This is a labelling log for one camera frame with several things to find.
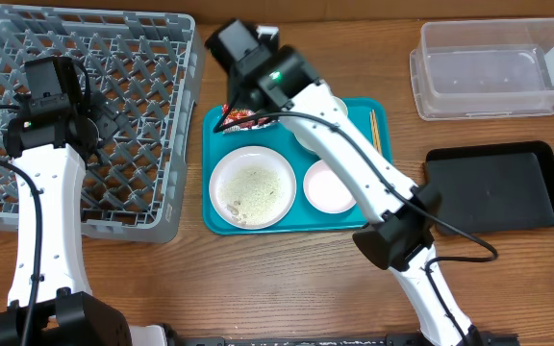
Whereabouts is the wooden chopstick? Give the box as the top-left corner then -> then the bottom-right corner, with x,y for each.
368,110 -> 381,153
371,109 -> 383,155

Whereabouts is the red snack wrapper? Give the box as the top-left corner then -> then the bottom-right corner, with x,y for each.
222,108 -> 276,134

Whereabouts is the large white plate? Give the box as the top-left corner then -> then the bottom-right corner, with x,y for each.
208,146 -> 297,231

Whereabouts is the left wooden chopstick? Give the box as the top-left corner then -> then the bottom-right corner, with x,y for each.
368,110 -> 381,153

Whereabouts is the grey-green bowl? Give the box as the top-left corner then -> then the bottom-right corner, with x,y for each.
294,96 -> 348,154

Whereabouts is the small pink bowl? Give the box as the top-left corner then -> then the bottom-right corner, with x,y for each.
303,160 -> 356,214

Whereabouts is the right wooden chopstick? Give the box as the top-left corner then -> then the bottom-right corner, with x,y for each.
371,109 -> 383,155

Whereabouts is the black tray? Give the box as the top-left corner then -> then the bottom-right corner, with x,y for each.
424,140 -> 554,234

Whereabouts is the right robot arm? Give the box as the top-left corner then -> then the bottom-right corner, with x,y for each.
205,18 -> 484,345

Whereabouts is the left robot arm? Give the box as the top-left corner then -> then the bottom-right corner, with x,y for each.
0,57 -> 177,345

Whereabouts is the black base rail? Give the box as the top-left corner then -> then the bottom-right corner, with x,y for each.
170,332 -> 521,346

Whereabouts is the clear plastic bin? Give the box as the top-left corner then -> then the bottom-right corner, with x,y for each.
410,18 -> 554,121

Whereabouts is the grey dish rack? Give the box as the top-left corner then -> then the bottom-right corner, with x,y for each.
0,5 -> 206,243

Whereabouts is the teal serving tray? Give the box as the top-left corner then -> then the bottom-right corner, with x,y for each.
202,97 -> 394,236

